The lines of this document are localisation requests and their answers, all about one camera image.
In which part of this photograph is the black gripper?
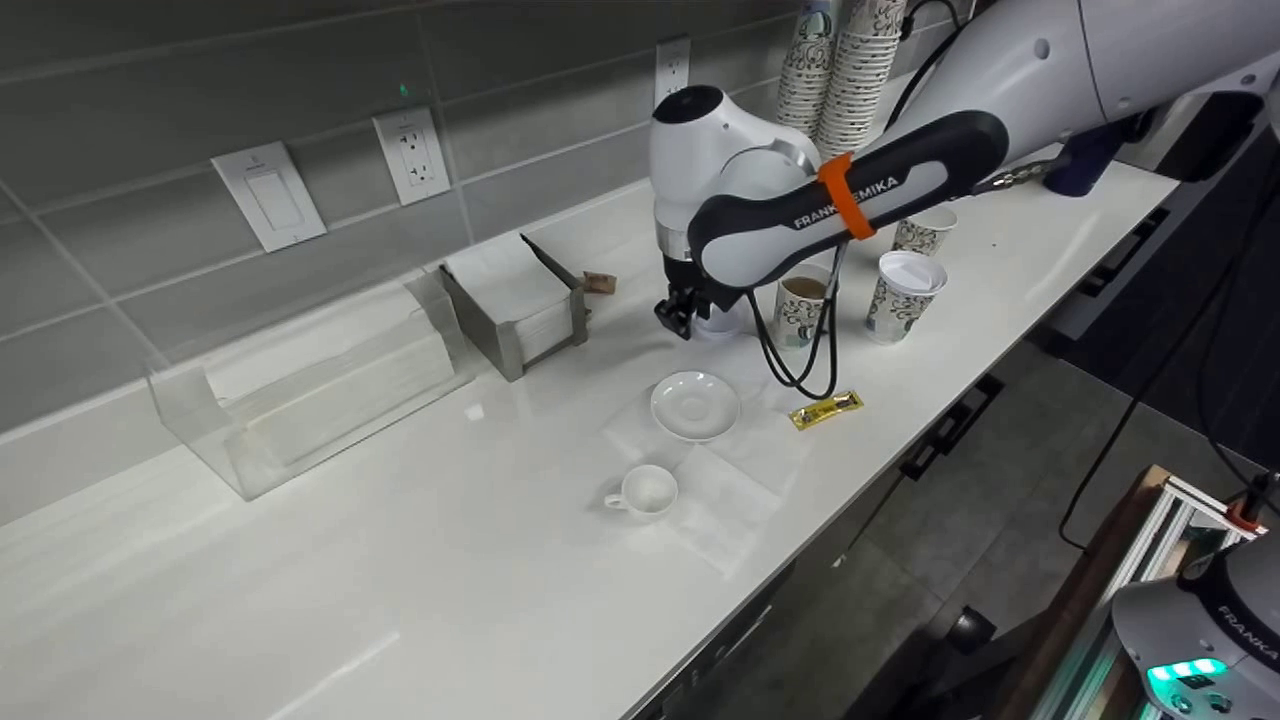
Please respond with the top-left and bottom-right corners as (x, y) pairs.
(653, 246), (740, 342)

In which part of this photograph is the grey robot base green light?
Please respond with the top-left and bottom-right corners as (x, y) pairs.
(1100, 533), (1280, 720)

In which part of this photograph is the patterned paper cup with lid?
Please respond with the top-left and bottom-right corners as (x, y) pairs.
(862, 246), (953, 348)

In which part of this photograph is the white plastic cup lid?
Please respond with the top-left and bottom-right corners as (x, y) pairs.
(874, 246), (953, 301)

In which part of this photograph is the white saucer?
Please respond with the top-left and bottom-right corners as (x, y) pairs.
(645, 363), (740, 443)

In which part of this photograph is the small open paper cup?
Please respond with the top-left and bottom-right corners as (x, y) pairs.
(767, 267), (841, 352)

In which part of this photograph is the steel napkin holder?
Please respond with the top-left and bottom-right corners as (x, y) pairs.
(436, 228), (598, 382)

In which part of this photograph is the yellow sachet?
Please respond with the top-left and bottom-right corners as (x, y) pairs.
(783, 388), (869, 434)

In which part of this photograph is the small white teacup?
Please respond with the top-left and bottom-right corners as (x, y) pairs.
(593, 455), (685, 523)

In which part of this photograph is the clear plastic sheet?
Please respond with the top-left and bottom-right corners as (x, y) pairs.
(606, 397), (803, 574)

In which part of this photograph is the open patterned paper cup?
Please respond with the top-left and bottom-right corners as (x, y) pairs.
(888, 204), (961, 260)

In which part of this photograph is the dark base cabinet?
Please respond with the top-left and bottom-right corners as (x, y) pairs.
(624, 314), (1073, 720)

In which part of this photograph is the tall stack of paper cups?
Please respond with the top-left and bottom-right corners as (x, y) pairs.
(811, 0), (914, 160)
(767, 0), (841, 138)

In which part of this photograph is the clear acrylic container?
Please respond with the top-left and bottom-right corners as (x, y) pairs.
(146, 267), (481, 502)

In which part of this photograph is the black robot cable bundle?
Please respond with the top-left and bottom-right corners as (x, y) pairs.
(740, 237), (848, 404)

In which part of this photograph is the wide orange strap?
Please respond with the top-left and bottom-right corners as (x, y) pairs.
(811, 149), (881, 245)

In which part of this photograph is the white wall outlet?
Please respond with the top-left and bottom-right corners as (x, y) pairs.
(367, 102), (456, 207)

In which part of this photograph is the white wall switch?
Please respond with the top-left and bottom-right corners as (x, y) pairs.
(209, 138), (332, 256)

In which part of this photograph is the wood and aluminium frame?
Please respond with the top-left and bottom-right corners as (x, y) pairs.
(1026, 459), (1271, 720)

